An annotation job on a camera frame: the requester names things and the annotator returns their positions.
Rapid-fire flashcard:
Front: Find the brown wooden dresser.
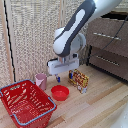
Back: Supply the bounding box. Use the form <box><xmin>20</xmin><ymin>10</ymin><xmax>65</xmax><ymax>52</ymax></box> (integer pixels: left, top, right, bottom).
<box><xmin>86</xmin><ymin>11</ymin><xmax>128</xmax><ymax>83</ymax></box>

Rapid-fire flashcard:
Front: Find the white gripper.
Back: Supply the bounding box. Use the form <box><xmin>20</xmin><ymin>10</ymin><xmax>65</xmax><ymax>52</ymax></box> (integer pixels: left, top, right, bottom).
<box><xmin>47</xmin><ymin>56</ymin><xmax>81</xmax><ymax>84</ymax></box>

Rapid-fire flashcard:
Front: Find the pink plastic cup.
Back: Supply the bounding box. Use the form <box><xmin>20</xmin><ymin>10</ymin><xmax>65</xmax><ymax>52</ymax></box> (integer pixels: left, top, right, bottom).
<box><xmin>34</xmin><ymin>73</ymin><xmax>48</xmax><ymax>92</ymax></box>

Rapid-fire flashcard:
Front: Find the red plastic shopping basket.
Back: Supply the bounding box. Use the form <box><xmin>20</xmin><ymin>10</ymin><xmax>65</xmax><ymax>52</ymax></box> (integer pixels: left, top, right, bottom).
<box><xmin>0</xmin><ymin>79</ymin><xmax>58</xmax><ymax>128</ymax></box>

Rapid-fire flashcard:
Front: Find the beige woven folding screen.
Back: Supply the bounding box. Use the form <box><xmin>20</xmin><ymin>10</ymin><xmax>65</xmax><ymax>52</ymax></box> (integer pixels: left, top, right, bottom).
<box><xmin>0</xmin><ymin>0</ymin><xmax>88</xmax><ymax>88</ymax></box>

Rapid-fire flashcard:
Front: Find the black cable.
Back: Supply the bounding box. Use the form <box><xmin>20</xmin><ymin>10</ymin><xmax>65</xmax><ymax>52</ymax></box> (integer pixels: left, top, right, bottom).
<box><xmin>101</xmin><ymin>16</ymin><xmax>128</xmax><ymax>52</ymax></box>

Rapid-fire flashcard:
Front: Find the colourful snack box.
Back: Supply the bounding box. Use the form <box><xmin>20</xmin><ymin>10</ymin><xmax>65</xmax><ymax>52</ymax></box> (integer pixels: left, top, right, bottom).
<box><xmin>68</xmin><ymin>68</ymin><xmax>90</xmax><ymax>95</ymax></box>

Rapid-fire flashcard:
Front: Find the red plastic bowl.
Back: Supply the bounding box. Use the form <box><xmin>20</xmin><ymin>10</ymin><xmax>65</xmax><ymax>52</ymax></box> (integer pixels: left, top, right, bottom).
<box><xmin>50</xmin><ymin>84</ymin><xmax>71</xmax><ymax>102</ymax></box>

